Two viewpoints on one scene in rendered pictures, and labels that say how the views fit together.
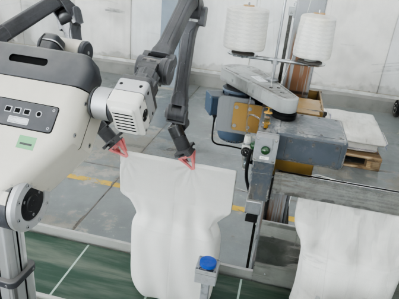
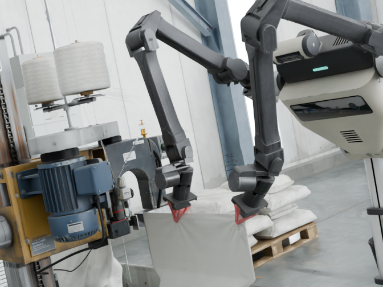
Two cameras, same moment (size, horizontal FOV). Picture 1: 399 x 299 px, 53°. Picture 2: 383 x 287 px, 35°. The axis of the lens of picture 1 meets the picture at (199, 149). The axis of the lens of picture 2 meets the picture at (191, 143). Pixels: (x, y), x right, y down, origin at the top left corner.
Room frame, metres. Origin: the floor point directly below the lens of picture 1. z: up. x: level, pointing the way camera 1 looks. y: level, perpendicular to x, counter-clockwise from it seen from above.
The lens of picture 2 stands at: (3.01, 1.35, 1.43)
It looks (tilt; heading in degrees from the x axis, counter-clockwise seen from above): 4 degrees down; 218
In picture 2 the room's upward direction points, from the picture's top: 11 degrees counter-clockwise
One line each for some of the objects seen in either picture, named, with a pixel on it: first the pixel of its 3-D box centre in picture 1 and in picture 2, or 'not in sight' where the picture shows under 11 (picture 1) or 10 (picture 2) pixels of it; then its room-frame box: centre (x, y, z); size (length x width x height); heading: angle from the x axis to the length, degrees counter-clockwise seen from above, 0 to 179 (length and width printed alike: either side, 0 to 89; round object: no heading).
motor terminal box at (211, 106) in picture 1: (215, 105); (94, 182); (1.72, -0.05, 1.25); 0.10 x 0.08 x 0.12; 15
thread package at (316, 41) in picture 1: (314, 35); (43, 80); (1.56, -0.39, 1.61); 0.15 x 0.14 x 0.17; 80
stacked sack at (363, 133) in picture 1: (354, 132); not in sight; (4.09, -1.64, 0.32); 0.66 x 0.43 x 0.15; 77
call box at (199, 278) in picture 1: (206, 270); not in sight; (1.14, -0.07, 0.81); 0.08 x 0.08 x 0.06; 80
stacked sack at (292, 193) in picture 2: not in sight; (272, 198); (-1.74, -1.55, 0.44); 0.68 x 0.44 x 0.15; 170
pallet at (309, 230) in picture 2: not in sight; (241, 246); (-1.47, -1.79, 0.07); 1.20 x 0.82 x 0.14; 172
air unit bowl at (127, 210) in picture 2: (244, 160); (126, 208); (1.47, -0.19, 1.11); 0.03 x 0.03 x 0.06
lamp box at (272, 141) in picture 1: (265, 147); (157, 147); (1.21, -0.22, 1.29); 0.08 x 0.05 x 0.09; 80
